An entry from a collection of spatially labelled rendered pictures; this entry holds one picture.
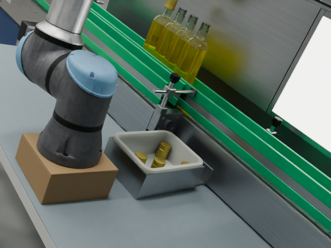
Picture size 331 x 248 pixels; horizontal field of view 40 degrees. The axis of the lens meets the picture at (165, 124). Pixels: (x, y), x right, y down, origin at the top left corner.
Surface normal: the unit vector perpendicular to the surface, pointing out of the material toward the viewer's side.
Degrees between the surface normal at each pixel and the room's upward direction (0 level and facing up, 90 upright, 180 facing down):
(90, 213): 0
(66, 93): 89
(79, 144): 69
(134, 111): 90
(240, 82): 90
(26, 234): 0
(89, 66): 4
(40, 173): 90
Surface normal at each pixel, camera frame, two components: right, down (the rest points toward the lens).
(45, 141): -0.57, -0.22
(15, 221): 0.36, -0.84
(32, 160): -0.76, -0.02
